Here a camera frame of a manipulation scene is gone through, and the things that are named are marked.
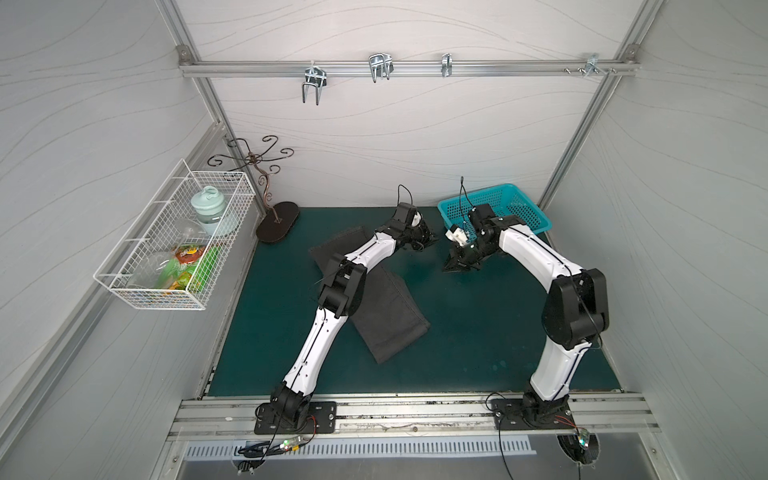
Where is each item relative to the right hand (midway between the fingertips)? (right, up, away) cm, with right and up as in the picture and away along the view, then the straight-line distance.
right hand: (443, 268), depth 87 cm
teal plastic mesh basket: (+31, +24, +31) cm, 50 cm away
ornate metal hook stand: (-58, +34, +5) cm, 67 cm away
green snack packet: (-61, +4, -22) cm, 65 cm away
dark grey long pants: (-16, -15, +3) cm, 21 cm away
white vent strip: (-15, -41, -17) cm, 47 cm away
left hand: (+3, +10, +13) cm, 16 cm away
